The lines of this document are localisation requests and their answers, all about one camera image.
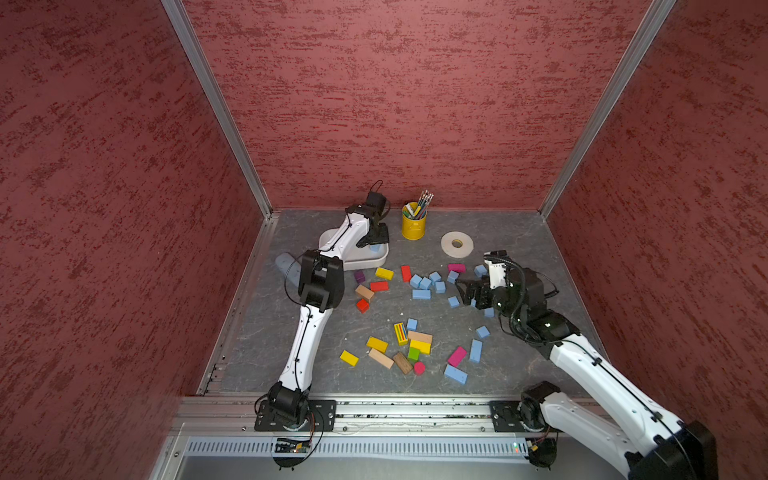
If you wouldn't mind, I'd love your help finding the aluminium front rail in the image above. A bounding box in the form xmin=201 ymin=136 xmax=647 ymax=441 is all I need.
xmin=171 ymin=394 xmax=495 ymax=436

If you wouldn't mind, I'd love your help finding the dark wood block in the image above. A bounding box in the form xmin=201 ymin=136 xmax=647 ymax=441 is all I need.
xmin=392 ymin=352 xmax=413 ymax=375

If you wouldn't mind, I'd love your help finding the bundle of pencils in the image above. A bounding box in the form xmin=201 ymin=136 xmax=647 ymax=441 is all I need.
xmin=405 ymin=190 xmax=434 ymax=220

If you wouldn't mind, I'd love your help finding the magenta block front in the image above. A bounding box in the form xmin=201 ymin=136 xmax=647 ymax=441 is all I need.
xmin=447 ymin=346 xmax=468 ymax=368

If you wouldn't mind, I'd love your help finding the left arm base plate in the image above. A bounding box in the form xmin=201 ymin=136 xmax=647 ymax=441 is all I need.
xmin=254 ymin=399 xmax=338 ymax=433

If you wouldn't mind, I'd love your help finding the tan block left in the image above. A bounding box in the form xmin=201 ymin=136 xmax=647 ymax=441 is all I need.
xmin=355 ymin=284 xmax=375 ymax=302

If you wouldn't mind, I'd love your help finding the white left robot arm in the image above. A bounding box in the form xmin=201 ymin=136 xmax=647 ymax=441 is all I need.
xmin=265 ymin=201 xmax=390 ymax=431

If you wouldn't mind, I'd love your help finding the striped yellow block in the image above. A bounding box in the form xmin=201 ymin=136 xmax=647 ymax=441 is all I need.
xmin=394 ymin=323 xmax=408 ymax=346

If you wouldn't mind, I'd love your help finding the red small block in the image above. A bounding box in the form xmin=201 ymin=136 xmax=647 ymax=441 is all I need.
xmin=356 ymin=299 xmax=370 ymax=313

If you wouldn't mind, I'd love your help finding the yellow block front left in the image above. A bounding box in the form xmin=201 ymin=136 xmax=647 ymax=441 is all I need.
xmin=340 ymin=350 xmax=359 ymax=367

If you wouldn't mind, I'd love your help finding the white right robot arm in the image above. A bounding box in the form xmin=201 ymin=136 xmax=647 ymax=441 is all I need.
xmin=454 ymin=251 xmax=719 ymax=479

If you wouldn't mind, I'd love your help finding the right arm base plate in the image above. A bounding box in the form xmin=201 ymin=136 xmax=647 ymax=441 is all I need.
xmin=488 ymin=399 xmax=552 ymax=435

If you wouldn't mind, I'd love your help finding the red flat block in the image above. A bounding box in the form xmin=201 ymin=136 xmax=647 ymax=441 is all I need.
xmin=370 ymin=281 xmax=389 ymax=292

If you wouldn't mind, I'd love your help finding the white rectangular bowl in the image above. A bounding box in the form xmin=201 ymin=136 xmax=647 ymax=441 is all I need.
xmin=318 ymin=228 xmax=390 ymax=271

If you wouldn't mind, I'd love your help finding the red upright block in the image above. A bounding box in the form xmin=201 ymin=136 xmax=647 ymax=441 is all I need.
xmin=400 ymin=265 xmax=412 ymax=283

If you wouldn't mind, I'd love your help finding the yellow metal pencil bucket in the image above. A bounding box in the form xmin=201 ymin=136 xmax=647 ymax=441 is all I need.
xmin=401 ymin=204 xmax=426 ymax=241

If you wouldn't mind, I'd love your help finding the light blue block front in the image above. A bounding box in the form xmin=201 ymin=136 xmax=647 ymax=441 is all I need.
xmin=444 ymin=364 xmax=468 ymax=385

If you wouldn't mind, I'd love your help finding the yellow block near bowl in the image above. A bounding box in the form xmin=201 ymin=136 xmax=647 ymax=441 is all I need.
xmin=375 ymin=268 xmax=394 ymax=281

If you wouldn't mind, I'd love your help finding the natural wood long block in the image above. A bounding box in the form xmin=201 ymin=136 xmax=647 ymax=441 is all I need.
xmin=368 ymin=349 xmax=394 ymax=369

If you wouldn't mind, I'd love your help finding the tan wood block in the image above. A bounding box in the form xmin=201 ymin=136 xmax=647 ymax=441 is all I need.
xmin=407 ymin=331 xmax=433 ymax=344

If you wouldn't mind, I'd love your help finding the green small block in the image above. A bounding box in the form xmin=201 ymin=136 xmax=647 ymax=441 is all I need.
xmin=407 ymin=347 xmax=421 ymax=362

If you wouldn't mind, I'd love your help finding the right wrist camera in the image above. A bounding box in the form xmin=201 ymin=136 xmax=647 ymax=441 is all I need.
xmin=483 ymin=250 xmax=509 ymax=290

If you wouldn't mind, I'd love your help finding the yellow block centre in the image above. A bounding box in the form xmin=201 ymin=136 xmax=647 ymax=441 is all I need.
xmin=366 ymin=336 xmax=388 ymax=354

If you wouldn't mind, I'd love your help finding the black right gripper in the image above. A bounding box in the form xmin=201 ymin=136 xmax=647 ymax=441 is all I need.
xmin=453 ymin=274 xmax=525 ymax=323

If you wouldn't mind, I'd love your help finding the white tape roll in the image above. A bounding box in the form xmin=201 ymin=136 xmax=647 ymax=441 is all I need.
xmin=440 ymin=231 xmax=474 ymax=259

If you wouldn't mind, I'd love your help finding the light blue long block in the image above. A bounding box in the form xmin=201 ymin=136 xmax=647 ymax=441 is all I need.
xmin=412 ymin=290 xmax=431 ymax=300

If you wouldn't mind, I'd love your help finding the light blue upright block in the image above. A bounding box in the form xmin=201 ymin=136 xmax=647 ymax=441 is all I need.
xmin=469 ymin=339 xmax=483 ymax=363

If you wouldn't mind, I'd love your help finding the magenta flat block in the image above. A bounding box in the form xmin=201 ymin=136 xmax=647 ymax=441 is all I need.
xmin=447 ymin=263 xmax=466 ymax=274

